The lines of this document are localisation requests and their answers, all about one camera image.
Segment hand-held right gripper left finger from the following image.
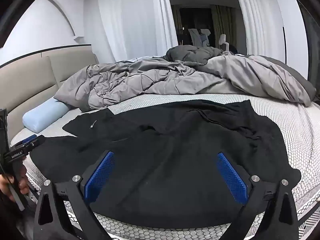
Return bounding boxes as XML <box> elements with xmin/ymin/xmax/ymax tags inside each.
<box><xmin>32</xmin><ymin>151</ymin><xmax>115</xmax><ymax>240</ymax></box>

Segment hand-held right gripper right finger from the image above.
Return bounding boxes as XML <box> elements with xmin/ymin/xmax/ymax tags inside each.
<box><xmin>216</xmin><ymin>152</ymin><xmax>299</xmax><ymax>240</ymax></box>

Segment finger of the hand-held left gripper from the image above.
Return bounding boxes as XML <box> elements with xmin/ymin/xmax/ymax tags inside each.
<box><xmin>24</xmin><ymin>135</ymin><xmax>46</xmax><ymax>153</ymax></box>
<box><xmin>21</xmin><ymin>134</ymin><xmax>38</xmax><ymax>145</ymax></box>

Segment black pants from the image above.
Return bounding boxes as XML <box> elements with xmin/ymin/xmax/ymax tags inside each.
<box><xmin>29</xmin><ymin>99</ymin><xmax>302</xmax><ymax>227</ymax></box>

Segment person's left hand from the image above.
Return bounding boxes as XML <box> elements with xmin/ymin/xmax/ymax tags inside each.
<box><xmin>0</xmin><ymin>164</ymin><xmax>30</xmax><ymax>202</ymax></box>

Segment light blue pillow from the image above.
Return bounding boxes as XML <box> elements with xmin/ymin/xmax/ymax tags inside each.
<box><xmin>22</xmin><ymin>97</ymin><xmax>72</xmax><ymax>133</ymax></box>

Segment beige upholstered headboard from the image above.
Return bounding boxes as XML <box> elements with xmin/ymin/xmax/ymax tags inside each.
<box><xmin>0</xmin><ymin>45</ymin><xmax>100</xmax><ymax>153</ymax></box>

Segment white patterned bed mattress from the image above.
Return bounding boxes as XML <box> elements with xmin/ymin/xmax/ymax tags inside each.
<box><xmin>10</xmin><ymin>94</ymin><xmax>320</xmax><ymax>240</ymax></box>

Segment grey duvet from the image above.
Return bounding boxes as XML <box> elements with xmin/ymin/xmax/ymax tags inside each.
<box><xmin>54</xmin><ymin>54</ymin><xmax>317</xmax><ymax>112</ymax></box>

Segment dark grey quilt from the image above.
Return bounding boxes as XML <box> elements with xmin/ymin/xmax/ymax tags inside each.
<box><xmin>166</xmin><ymin>45</ymin><xmax>225</xmax><ymax>67</ymax></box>

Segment hanging clothes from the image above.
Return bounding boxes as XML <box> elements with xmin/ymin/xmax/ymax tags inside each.
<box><xmin>188</xmin><ymin>29</ymin><xmax>211</xmax><ymax>47</ymax></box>

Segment olive curtain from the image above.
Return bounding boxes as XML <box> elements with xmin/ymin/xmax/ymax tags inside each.
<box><xmin>211</xmin><ymin>5</ymin><xmax>238</xmax><ymax>48</ymax></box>

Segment white curtain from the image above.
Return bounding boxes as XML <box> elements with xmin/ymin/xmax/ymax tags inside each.
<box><xmin>96</xmin><ymin>0</ymin><xmax>179</xmax><ymax>63</ymax></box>
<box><xmin>231</xmin><ymin>0</ymin><xmax>286</xmax><ymax>57</ymax></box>

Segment open wall shelf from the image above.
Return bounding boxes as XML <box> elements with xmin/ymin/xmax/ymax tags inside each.
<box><xmin>297</xmin><ymin>0</ymin><xmax>318</xmax><ymax>83</ymax></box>

